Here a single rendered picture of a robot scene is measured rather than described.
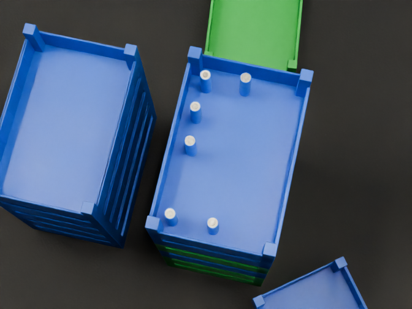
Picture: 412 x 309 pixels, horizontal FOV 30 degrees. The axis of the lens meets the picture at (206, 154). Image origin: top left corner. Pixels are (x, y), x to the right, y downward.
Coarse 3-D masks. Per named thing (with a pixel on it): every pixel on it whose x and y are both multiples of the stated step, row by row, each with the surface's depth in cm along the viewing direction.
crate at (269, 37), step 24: (216, 0) 176; (240, 0) 176; (264, 0) 176; (288, 0) 176; (216, 24) 175; (240, 24) 174; (264, 24) 174; (288, 24) 174; (216, 48) 173; (240, 48) 173; (264, 48) 173; (288, 48) 173
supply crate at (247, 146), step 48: (192, 48) 122; (192, 96) 128; (240, 96) 128; (288, 96) 128; (240, 144) 126; (288, 144) 125; (192, 192) 124; (240, 192) 124; (288, 192) 118; (192, 240) 117; (240, 240) 122
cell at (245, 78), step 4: (244, 72) 122; (240, 76) 122; (244, 76) 122; (248, 76) 122; (240, 80) 122; (244, 80) 122; (248, 80) 122; (240, 84) 123; (244, 84) 122; (248, 84) 122; (240, 88) 125; (244, 88) 124; (248, 88) 124; (240, 92) 127; (244, 92) 126; (248, 92) 126
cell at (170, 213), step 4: (168, 208) 117; (172, 208) 117; (164, 212) 117; (168, 212) 116; (172, 212) 116; (168, 216) 116; (172, 216) 116; (176, 216) 118; (168, 220) 118; (172, 220) 118; (176, 220) 120; (172, 224) 121; (176, 224) 122
